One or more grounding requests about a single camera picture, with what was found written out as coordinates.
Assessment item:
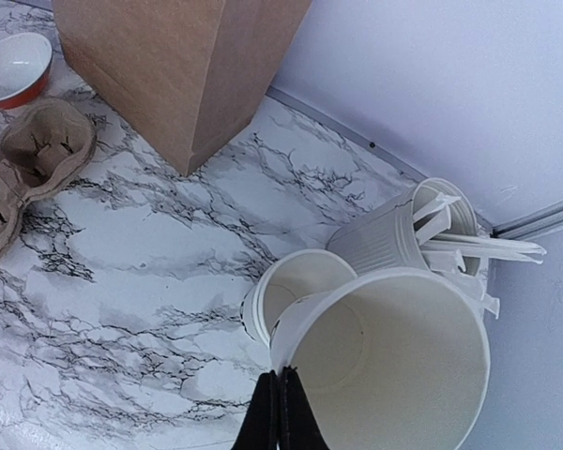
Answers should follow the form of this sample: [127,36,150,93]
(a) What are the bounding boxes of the white wrapped straws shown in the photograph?
[412,193,547,317]

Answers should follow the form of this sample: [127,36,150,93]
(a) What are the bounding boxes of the white ribbed straw holder cup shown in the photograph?
[327,178,479,275]

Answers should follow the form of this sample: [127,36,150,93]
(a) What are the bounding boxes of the right aluminium frame post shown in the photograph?
[492,201,563,240]

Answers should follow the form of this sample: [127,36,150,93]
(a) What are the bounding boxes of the orange and white bowl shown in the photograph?
[0,32,53,110]

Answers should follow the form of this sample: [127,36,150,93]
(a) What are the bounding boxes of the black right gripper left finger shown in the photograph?
[233,371,278,450]

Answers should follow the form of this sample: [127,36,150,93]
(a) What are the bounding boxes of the stack of white paper cups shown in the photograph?
[240,248,358,345]

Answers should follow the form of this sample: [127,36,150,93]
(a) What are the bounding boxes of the white paper coffee cup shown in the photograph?
[270,268,490,449]

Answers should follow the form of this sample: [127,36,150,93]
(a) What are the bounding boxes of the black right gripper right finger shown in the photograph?
[278,367,329,450]

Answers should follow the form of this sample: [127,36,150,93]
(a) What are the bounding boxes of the brown paper bag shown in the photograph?
[53,0,310,175]

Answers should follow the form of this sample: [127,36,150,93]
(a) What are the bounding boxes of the brown pulp cup carrier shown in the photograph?
[0,97,97,258]

